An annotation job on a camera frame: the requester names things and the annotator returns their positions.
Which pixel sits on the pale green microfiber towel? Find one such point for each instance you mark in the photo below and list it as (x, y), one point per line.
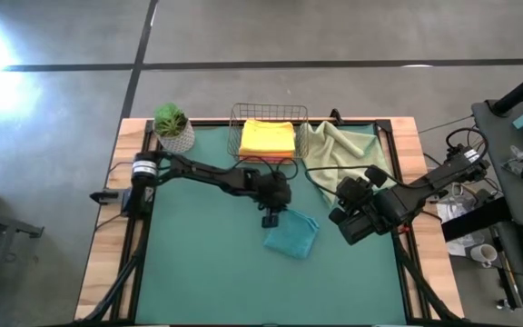
(334, 150)

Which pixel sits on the yellow microfiber towel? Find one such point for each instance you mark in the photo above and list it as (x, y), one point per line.
(266, 136)

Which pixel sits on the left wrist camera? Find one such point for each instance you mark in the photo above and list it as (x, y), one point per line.
(269, 221)

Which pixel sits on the black clamp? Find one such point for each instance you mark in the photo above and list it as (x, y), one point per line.
(336, 117)

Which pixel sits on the green table mat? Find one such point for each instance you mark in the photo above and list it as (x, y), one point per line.
(220, 281)

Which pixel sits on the teal microfiber towel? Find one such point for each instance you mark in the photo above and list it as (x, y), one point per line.
(293, 236)

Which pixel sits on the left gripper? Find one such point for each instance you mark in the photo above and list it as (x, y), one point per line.
(273, 191)

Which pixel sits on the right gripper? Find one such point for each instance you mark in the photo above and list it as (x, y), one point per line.
(370, 202)

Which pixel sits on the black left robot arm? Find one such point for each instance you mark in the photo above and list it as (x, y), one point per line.
(198, 172)

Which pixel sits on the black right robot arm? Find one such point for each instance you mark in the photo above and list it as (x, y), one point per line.
(438, 175)

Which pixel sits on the grey side desk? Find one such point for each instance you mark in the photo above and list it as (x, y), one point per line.
(516, 200)

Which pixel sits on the white packet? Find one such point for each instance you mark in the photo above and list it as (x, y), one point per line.
(453, 212)

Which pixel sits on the white mug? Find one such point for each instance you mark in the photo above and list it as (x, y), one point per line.
(484, 254)

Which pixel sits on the orange microfiber towel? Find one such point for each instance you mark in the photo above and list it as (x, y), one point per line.
(266, 158)

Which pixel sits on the succulent in patterned pot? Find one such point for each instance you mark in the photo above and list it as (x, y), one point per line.
(175, 129)

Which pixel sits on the black table frame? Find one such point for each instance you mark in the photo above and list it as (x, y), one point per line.
(397, 136)

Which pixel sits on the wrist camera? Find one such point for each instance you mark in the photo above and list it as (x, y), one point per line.
(375, 176)
(269, 221)

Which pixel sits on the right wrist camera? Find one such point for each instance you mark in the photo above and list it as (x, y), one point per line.
(375, 176)

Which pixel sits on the black pole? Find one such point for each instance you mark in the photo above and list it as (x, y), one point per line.
(520, 93)

